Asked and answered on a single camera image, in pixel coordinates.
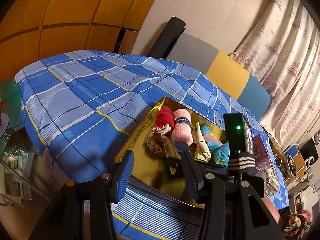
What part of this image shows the pink fuzzy sock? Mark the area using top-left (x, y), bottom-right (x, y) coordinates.
top-left (171, 108), bottom-right (193, 146)

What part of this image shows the gold tray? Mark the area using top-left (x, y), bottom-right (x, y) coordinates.
top-left (114, 97), bottom-right (227, 208)

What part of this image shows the grey yellow blue sofa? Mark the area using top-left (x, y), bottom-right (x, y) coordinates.
top-left (167, 34), bottom-right (270, 120)

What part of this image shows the black rolled mat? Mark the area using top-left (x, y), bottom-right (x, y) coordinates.
top-left (148, 17), bottom-right (186, 59)

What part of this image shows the beige patterned curtain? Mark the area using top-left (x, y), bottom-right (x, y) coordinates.
top-left (230, 0), bottom-right (319, 149)

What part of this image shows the black monitor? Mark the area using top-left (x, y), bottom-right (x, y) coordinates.
top-left (300, 138), bottom-right (319, 168)

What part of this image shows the brown knitted scrunchie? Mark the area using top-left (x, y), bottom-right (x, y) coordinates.
top-left (144, 124), bottom-right (172, 157)

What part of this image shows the red plush item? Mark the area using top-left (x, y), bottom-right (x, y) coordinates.
top-left (154, 106), bottom-right (174, 128)

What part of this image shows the blue folding chair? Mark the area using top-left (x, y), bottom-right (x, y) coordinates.
top-left (284, 144), bottom-right (300, 159)

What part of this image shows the cream bow cloth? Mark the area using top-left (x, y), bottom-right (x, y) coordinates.
top-left (195, 121), bottom-right (211, 162)

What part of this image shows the teal pink plush toy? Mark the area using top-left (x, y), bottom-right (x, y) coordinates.
top-left (200, 125), bottom-right (230, 166)

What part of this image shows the pink cardboard box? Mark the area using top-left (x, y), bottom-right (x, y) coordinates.
top-left (253, 135), bottom-right (271, 171)

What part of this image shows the person's right hand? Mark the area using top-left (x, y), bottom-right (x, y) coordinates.
top-left (262, 197), bottom-right (280, 224)

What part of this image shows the wooden wall cabinet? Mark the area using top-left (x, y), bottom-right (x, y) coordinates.
top-left (1, 0), bottom-right (155, 80)

